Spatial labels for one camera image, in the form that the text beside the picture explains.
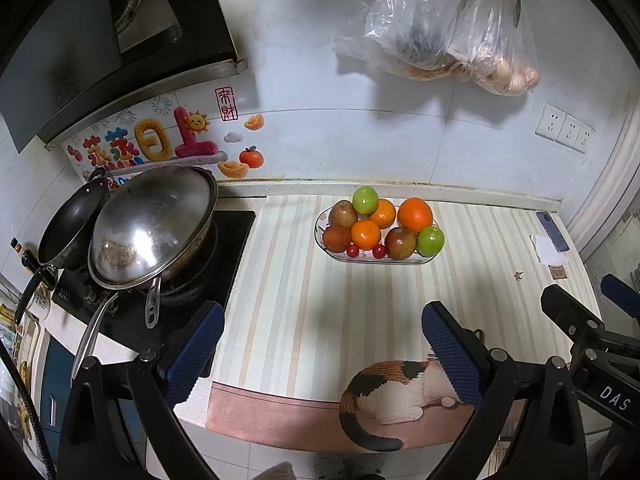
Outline orange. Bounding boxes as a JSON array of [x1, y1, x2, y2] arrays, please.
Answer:
[[397, 197, 434, 233], [369, 199, 397, 229]]

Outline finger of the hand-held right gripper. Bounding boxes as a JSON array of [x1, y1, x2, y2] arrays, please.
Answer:
[[600, 274, 640, 318], [541, 285, 603, 348]]

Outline black cooktop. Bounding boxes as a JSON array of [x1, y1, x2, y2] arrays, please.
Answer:
[[52, 210, 256, 351]]

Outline dark orange mandarin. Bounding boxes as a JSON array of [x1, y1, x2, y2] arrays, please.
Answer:
[[322, 224, 352, 254]]

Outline floral oval plate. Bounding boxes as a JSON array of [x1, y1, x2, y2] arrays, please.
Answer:
[[314, 205, 441, 267]]

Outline white wall outlet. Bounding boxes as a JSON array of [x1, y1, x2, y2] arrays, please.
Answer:
[[571, 123, 596, 154], [535, 103, 566, 138], [556, 114, 582, 147]]

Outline clear plastic bag dark contents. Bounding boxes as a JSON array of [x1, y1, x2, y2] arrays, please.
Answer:
[[334, 0, 468, 71]]

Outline black frying pan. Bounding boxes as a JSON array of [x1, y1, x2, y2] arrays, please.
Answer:
[[15, 167, 111, 326]]

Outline clear plastic bag of eggs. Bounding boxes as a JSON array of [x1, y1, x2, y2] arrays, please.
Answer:
[[447, 0, 541, 96]]

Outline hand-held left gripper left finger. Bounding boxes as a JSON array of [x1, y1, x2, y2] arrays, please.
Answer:
[[59, 301, 226, 480]]

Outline striped mat with cat print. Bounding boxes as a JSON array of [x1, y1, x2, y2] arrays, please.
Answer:
[[206, 194, 603, 453]]

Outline red apple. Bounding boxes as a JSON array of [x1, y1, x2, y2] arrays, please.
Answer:
[[384, 227, 417, 261], [327, 200, 359, 228]]

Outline steel wok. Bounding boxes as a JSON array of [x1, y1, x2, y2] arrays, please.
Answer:
[[72, 165, 219, 381]]

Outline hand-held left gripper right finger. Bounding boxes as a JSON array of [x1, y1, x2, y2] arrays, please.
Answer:
[[421, 301, 588, 480]]

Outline dark smartphone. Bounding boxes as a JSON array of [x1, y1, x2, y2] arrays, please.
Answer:
[[536, 211, 571, 253]]

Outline black range hood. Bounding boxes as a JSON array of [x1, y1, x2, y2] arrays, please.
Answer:
[[0, 0, 248, 153]]

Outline green apple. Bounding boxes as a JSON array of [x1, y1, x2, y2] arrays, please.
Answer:
[[352, 186, 380, 215], [417, 225, 445, 257]]

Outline white paper slip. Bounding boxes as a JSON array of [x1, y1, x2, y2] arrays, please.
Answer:
[[531, 234, 568, 266]]

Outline colourful wall sticker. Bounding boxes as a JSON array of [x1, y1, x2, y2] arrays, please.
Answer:
[[65, 87, 266, 181]]

